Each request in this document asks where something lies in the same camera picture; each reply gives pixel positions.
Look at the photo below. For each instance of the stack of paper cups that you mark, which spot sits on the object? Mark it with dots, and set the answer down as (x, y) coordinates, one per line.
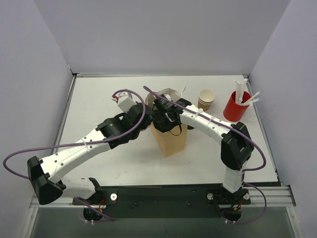
(205, 99)

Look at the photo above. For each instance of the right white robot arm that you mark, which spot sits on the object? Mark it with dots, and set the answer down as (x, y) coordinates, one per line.
(234, 139)

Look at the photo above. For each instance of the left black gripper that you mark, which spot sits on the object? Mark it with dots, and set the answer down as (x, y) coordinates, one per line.
(147, 118)

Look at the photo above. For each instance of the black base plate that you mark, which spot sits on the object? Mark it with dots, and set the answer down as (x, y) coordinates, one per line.
(165, 201)

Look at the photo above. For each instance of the red cylindrical straw holder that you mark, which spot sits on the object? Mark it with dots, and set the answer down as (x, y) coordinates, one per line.
(233, 111)

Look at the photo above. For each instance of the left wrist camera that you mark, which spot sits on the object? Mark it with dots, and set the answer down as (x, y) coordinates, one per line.
(124, 101)

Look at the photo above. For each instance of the brown paper bag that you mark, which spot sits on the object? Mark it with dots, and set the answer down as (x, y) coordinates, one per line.
(174, 141)

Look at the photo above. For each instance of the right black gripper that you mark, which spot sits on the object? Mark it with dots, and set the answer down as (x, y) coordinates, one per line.
(162, 121)

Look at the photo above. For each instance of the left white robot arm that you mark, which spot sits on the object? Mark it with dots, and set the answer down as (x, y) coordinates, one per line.
(48, 175)

